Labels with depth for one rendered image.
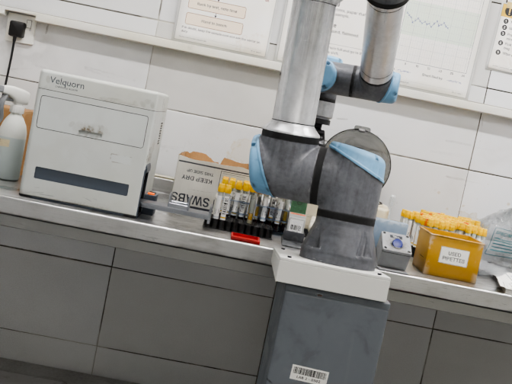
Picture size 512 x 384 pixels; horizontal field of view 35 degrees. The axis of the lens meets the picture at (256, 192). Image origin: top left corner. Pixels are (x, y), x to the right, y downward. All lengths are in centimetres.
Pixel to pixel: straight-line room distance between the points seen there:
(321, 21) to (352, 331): 59
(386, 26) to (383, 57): 10
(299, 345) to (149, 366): 118
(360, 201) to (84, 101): 71
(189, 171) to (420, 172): 78
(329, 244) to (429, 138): 111
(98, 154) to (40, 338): 94
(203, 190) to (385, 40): 72
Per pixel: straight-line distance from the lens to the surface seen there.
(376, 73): 182
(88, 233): 193
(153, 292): 260
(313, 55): 157
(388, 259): 192
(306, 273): 150
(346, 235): 155
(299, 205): 200
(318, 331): 153
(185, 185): 219
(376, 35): 172
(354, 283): 151
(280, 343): 154
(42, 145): 194
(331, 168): 156
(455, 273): 201
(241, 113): 252
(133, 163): 190
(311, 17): 157
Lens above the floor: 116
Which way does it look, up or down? 5 degrees down
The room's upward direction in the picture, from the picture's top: 11 degrees clockwise
